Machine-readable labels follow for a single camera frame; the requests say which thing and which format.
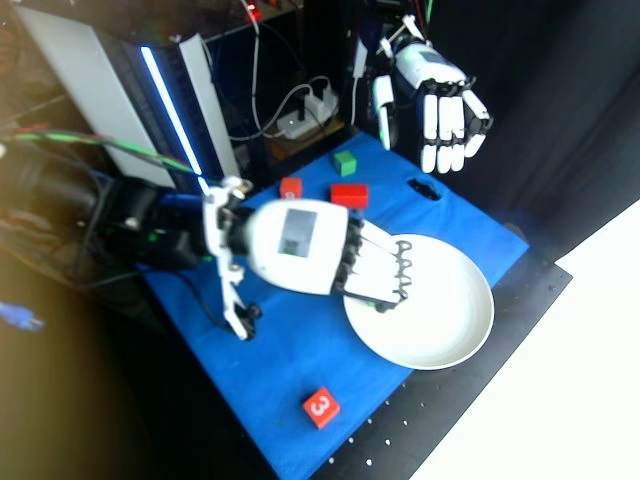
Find blue foam mat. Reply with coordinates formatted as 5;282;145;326
142;130;531;480

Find red cube with number three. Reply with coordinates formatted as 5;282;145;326
301;386;342;430

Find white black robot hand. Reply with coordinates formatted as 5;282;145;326
370;42;494;175
244;198;416;315

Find red rectangular block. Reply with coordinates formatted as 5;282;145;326
329;183;370;210

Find white round plate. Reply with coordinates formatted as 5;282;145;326
342;233;496;372

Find white hanging adapter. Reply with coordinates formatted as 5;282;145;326
349;38;367;126

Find black backdrop curtain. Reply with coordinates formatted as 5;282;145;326
429;0;640;251

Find white cable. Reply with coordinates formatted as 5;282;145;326
239;0;282;136

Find green cube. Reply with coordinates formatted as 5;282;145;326
333;149;358;178

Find green black striped cable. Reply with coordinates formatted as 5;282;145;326
0;130;221;182

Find small red cube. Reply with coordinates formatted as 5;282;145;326
278;177;304;201

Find blue cable plug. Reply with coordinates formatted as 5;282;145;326
0;301;46;332

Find dark equipment shelf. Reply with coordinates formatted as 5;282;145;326
199;0;361;171

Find white power strip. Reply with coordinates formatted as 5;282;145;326
276;84;341;141

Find small black object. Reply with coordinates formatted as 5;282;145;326
407;177;442;202

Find computer tower with blue light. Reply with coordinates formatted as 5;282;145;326
14;4;241;189

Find thin black cable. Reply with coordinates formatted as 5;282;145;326
174;272;236;332

